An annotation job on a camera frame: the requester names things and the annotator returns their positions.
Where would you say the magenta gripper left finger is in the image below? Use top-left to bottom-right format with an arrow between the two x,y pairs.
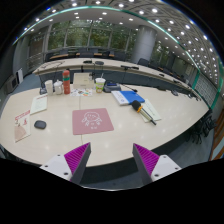
39,142 -> 92,185

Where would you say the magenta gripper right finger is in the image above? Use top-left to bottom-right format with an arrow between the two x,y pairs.
132,143 -> 183,186

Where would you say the pink mouse pad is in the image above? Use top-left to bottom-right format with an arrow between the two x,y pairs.
72,108 -> 114,135

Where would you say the black computer mouse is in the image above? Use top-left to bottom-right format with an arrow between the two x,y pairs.
34,120 -> 46,129

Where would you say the white document under microphone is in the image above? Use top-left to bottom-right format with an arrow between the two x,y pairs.
141,99 -> 161,122

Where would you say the black and yellow microphone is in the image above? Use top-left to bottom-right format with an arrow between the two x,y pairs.
131,100 -> 156,125

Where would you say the red and white booklet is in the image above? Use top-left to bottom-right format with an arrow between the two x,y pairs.
14,111 -> 31,142

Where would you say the colourful sticker sheet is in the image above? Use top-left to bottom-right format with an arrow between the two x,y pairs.
70,89 -> 93,97

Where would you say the white paper sheet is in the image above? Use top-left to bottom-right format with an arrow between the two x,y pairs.
30,94 -> 47,114

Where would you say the black office chair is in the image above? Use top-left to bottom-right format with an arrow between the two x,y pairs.
187,109 -> 217,144

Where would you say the white ceramic jar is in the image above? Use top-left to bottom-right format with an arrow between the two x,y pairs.
54,80 -> 63,95

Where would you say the beige cardboard box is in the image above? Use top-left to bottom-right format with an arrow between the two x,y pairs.
73,73 -> 94,89

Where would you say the dark desk telephone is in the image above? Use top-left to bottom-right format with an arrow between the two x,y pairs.
103,83 -> 121,93

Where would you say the white paper cup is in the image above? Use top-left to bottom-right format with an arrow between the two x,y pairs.
45,80 -> 53,96

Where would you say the green and white drink cup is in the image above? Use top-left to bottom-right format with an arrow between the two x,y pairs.
95,78 -> 106,93

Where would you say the orange thermos bottle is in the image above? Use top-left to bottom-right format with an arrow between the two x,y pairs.
63,70 -> 70,94

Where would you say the grey concrete pillar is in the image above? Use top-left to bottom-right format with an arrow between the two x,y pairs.
131,25 -> 157,64

